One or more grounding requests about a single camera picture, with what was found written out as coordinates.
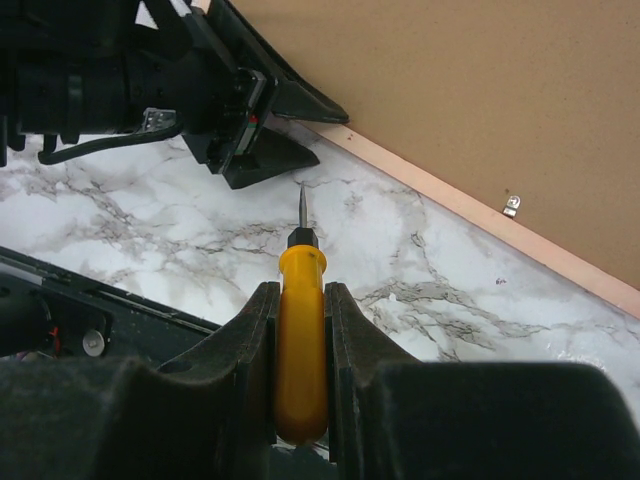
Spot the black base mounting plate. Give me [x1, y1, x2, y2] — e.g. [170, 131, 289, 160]
[1, 247, 219, 366]

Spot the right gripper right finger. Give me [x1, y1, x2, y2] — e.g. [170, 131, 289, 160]
[325, 283, 638, 479]

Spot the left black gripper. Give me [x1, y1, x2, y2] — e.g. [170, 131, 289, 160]
[1, 1, 270, 175]

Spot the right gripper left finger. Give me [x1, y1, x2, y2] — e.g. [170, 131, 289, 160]
[1, 282, 279, 479]

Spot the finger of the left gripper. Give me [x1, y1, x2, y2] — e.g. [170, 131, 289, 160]
[209, 1, 349, 123]
[222, 128, 320, 189]

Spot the red wooden picture frame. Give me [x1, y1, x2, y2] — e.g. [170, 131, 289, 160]
[237, 1, 639, 315]

